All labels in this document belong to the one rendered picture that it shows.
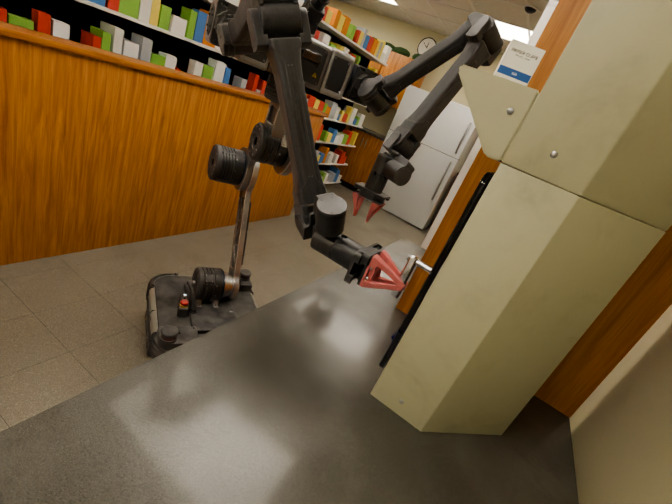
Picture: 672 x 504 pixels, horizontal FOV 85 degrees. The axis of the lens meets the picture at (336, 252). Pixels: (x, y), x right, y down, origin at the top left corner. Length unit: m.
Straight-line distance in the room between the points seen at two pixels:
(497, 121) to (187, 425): 0.61
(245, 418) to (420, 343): 0.31
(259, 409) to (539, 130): 0.58
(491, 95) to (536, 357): 0.44
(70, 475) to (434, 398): 0.52
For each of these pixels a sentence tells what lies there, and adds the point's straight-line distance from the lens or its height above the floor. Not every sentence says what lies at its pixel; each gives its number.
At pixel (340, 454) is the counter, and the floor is 0.94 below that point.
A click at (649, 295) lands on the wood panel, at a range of 1.01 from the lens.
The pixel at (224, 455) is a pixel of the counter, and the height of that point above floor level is 0.94.
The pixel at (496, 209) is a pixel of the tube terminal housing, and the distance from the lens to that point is 0.59.
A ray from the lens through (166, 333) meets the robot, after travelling 1.67.
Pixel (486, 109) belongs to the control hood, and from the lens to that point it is 0.60.
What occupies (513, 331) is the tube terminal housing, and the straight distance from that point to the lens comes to 0.67.
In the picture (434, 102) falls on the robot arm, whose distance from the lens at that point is 1.14.
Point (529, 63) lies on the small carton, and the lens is 0.67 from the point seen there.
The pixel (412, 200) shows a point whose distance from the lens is 5.73.
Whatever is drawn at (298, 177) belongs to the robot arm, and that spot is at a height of 1.23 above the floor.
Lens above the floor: 1.42
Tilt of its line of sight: 23 degrees down
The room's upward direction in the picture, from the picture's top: 23 degrees clockwise
